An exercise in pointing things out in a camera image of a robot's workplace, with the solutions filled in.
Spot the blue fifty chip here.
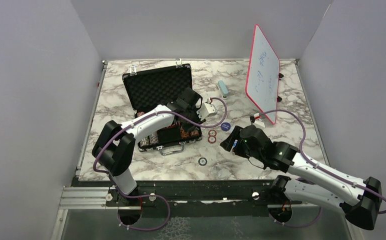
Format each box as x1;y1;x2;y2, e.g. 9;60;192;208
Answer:
198;157;208;166

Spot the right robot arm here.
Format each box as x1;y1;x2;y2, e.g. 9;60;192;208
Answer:
220;125;381;230

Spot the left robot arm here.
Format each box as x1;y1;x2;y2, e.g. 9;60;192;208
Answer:
92;87;203;206

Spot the clear triangle card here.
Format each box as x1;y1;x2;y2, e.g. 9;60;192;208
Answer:
229;125;243;134

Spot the purple red chip row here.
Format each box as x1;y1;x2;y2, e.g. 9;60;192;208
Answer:
190;129;200;137

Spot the blue small blind button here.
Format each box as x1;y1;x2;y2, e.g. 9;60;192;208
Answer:
220;122;231;132

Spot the orange chip row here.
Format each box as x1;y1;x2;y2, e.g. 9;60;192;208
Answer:
179;127;190;139

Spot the light blue eraser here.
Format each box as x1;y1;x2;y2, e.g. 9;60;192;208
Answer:
217;80;229;99

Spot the black poker case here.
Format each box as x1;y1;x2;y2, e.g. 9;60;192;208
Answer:
122;63;202;152

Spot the blue brown chip row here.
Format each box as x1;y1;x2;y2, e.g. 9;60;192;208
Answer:
149;132;159;145

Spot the green chip row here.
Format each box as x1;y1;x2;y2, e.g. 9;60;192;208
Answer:
139;136;150;148

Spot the pink framed whiteboard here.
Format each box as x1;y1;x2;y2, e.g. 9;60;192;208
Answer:
245;24;280;124

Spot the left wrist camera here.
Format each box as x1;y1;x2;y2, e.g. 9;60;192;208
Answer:
197;98;218;121

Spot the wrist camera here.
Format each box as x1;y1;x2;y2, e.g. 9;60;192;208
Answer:
249;113;265;130
197;98;218;121

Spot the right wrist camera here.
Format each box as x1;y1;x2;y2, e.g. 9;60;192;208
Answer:
249;113;265;130

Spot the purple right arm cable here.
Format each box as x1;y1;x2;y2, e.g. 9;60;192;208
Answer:
249;109;386;229

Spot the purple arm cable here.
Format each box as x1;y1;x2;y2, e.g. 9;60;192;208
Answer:
92;97;228;232
249;109;386;229

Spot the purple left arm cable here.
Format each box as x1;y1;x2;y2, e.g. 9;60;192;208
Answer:
92;97;228;232

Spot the aluminium rail frame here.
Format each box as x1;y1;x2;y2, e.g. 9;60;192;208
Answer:
49;180;346;240

